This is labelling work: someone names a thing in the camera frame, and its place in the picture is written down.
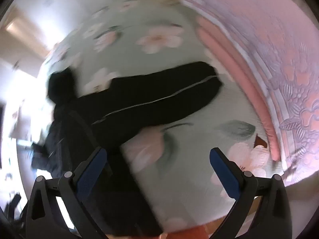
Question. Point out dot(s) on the pink patterned quilt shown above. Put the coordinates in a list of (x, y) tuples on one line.
[(286, 42)]

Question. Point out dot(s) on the green floral bedsheet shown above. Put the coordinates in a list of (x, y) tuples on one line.
[(174, 62)]

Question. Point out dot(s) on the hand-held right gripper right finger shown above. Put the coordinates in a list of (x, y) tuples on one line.
[(224, 171)]

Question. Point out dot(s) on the black pants with white stripe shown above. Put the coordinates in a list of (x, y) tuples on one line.
[(149, 92)]

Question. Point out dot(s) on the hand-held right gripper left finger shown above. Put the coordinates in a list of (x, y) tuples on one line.
[(92, 171)]

